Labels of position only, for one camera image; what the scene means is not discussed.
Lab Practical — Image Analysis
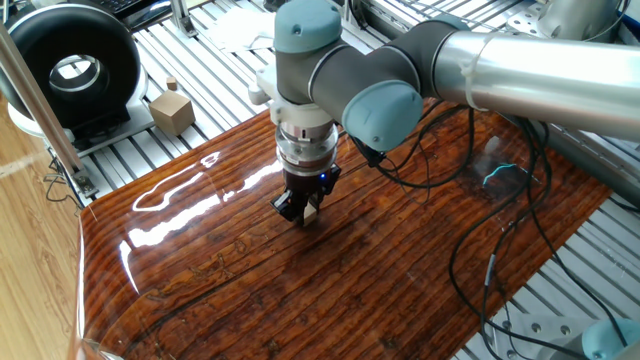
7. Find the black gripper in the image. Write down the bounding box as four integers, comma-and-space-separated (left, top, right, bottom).
269, 163, 343, 225

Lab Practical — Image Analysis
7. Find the glossy wood grain mat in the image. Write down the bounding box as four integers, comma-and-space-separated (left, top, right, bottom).
69, 97, 614, 360

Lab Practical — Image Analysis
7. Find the large wooden cube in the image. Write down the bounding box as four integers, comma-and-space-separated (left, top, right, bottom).
148, 89, 197, 138

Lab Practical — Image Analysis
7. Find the white cloth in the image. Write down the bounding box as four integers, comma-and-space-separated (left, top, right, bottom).
206, 5, 277, 54

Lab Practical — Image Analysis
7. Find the black keyboard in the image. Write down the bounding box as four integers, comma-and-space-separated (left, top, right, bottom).
89, 0, 172, 27

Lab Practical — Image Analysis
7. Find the black cable with plug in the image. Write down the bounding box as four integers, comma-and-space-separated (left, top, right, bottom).
346, 104, 476, 190

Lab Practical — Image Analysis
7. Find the long black robot cable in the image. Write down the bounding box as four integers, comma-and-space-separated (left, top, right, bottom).
447, 117, 630, 360

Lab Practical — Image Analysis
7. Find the white fan base plate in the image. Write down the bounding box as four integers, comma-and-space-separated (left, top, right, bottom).
7, 67, 156, 157

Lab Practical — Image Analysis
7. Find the short aluminium bracket post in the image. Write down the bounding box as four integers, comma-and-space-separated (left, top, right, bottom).
169, 0, 199, 39

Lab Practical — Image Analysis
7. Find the thin black cable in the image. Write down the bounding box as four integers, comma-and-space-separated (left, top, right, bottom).
43, 154, 84, 207

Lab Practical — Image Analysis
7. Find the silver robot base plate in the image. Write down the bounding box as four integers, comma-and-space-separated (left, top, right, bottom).
492, 312, 596, 360

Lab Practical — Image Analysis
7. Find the aluminium frame post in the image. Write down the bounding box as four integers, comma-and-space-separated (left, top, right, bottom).
0, 22, 99, 199

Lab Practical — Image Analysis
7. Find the silver perforated mount plate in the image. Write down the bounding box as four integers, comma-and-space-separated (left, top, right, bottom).
505, 3, 554, 37

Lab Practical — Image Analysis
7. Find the black round duct fan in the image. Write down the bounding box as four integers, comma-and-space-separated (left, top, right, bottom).
0, 3, 143, 132

